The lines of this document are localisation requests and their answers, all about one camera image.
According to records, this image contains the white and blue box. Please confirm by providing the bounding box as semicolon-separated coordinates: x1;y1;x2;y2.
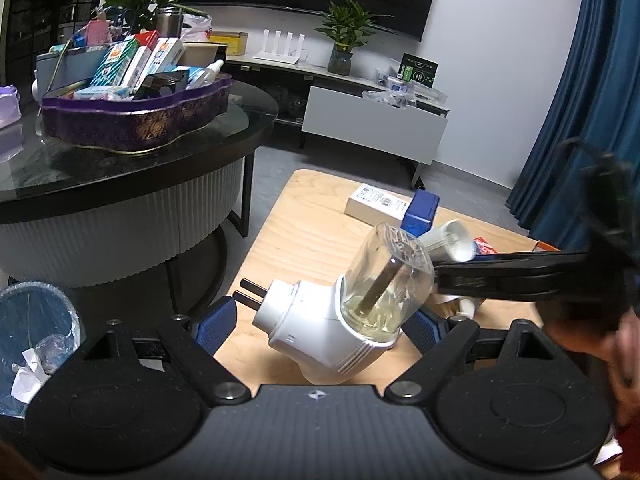
142;36;185;78

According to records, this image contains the steel thermos cup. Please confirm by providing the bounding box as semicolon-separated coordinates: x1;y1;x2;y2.
154;6;183;41

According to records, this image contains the blue curtain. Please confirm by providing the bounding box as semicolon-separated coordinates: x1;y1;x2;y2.
505;0;640;256

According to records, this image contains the white router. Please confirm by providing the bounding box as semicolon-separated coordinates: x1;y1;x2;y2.
251;27;308;66

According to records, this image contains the dark blue box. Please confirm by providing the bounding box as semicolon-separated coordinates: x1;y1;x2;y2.
401;189;441;237

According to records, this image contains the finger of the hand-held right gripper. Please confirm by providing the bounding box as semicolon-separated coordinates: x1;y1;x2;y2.
436;274;601;307
434;251;596;281

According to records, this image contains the light blue packet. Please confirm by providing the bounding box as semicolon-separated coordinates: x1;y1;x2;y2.
72;85;132;101

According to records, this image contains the yellow tin box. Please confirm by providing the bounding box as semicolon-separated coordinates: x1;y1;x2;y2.
207;30;249;57

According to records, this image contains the pile of clear packets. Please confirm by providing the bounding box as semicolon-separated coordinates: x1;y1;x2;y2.
375;67;448;103

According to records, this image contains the person's right hand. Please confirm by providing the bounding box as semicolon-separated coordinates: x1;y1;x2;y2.
542;305;640;411

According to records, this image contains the purple scalloped tray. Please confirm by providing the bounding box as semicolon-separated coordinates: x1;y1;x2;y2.
41;72;233;155

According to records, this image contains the white television cabinet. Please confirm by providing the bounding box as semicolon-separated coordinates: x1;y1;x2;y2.
220;52;450;188

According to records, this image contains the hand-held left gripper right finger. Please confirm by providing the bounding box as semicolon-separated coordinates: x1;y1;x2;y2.
384;307;561;407

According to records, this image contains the white cardboard box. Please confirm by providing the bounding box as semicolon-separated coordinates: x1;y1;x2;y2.
344;183;413;226

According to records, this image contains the purple packet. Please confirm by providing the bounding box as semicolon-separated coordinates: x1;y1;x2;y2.
0;85;22;131

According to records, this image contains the teal patterned box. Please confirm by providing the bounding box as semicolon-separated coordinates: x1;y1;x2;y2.
89;36;142;87

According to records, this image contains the trash bin with blue bag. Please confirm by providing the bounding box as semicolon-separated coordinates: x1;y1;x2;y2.
0;281;87;420

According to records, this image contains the green and black box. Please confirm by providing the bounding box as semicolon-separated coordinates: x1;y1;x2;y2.
397;52;439;90

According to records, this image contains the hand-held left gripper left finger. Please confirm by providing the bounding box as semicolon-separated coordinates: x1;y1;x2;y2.
82;296;252;408

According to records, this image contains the grey storage box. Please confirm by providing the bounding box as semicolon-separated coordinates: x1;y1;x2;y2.
34;45;118;98

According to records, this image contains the round black coffee table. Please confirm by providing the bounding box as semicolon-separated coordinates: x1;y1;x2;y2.
0;79;281;348

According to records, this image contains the clear spray bottle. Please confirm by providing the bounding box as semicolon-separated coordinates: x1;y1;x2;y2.
189;59;226;88

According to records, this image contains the white plastic bag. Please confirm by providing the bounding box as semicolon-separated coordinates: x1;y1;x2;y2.
181;12;213;43

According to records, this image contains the bamboo plant in glass vase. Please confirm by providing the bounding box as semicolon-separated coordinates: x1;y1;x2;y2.
314;0;396;77

